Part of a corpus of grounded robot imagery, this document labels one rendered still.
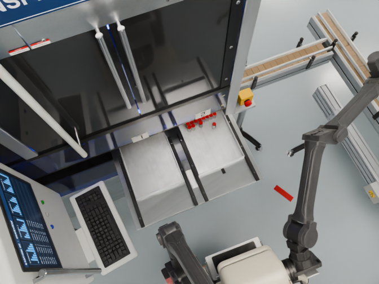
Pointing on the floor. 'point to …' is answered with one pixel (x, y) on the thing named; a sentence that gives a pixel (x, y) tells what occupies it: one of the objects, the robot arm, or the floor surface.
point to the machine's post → (242, 52)
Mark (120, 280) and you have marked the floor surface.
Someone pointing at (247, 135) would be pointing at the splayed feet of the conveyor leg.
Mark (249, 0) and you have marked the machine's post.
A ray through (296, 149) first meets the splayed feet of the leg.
